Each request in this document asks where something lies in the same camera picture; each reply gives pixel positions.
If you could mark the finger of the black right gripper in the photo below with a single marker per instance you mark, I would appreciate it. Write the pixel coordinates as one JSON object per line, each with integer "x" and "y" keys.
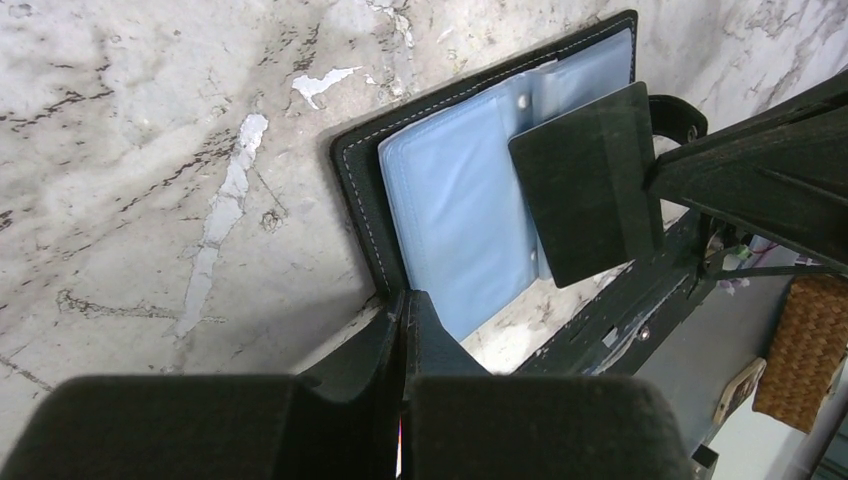
{"x": 781, "y": 174}

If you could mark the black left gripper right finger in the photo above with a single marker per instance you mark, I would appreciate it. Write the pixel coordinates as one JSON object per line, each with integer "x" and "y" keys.
{"x": 460, "y": 421}

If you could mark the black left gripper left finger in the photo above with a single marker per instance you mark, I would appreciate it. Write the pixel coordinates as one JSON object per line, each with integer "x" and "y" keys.
{"x": 337, "y": 420}

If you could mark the black credit card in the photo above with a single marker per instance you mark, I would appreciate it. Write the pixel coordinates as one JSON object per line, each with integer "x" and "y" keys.
{"x": 582, "y": 175}

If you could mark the black leather card holder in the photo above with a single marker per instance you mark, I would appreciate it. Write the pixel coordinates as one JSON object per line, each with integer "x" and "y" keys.
{"x": 431, "y": 186}

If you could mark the woven wicker basket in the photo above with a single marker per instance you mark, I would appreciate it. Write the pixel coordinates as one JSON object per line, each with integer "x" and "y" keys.
{"x": 807, "y": 350}

